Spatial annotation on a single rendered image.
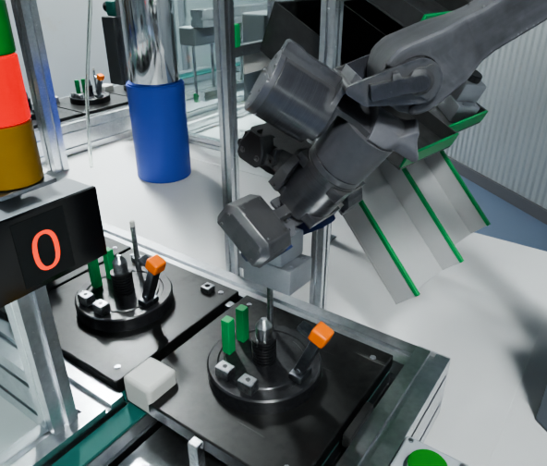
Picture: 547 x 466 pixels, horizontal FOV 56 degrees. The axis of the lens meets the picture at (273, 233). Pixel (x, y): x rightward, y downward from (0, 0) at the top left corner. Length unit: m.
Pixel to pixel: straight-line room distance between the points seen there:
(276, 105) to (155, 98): 1.02
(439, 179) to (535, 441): 0.45
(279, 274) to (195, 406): 0.19
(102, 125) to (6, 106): 1.44
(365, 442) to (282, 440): 0.09
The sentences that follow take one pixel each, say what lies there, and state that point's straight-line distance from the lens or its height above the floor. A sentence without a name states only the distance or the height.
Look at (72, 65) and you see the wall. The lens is 4.38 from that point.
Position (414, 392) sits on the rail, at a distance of 0.67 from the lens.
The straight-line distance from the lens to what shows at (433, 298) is 1.02.
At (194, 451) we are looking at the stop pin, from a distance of 0.60.
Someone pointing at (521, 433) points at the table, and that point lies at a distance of 0.82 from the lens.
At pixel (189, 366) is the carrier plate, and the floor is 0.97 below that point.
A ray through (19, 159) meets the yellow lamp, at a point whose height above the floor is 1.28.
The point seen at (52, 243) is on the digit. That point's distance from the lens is 0.48.
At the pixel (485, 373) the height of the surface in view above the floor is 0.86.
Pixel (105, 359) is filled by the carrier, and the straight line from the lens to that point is 0.71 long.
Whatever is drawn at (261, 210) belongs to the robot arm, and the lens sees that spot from 0.47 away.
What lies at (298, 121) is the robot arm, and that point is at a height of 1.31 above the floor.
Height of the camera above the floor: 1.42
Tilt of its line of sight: 28 degrees down
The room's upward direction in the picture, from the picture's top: straight up
